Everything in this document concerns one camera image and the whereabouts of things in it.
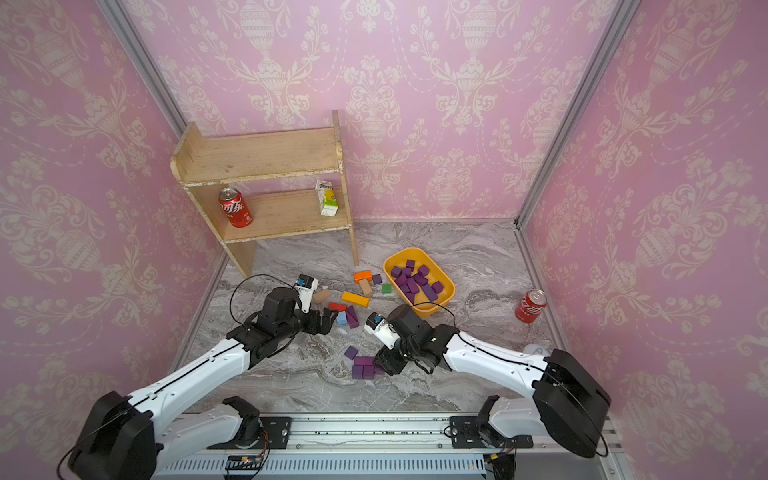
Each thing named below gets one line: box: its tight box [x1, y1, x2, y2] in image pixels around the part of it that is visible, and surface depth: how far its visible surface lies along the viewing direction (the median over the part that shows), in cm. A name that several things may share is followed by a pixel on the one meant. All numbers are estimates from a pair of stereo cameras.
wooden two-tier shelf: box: [170, 110, 359, 278], surface depth 83 cm
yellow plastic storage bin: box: [383, 247, 456, 318], surface depth 103 cm
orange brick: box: [353, 270, 373, 284], surface depth 105 cm
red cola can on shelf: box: [218, 187, 254, 229], surface depth 86 cm
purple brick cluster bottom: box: [344, 346, 385, 379], surface depth 84 cm
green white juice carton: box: [315, 179, 339, 217], surface depth 94 cm
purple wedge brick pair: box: [346, 305, 360, 329], surface depth 94 cm
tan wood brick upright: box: [359, 278, 373, 297], surface depth 102 cm
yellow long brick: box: [341, 291, 371, 308], surface depth 101 cm
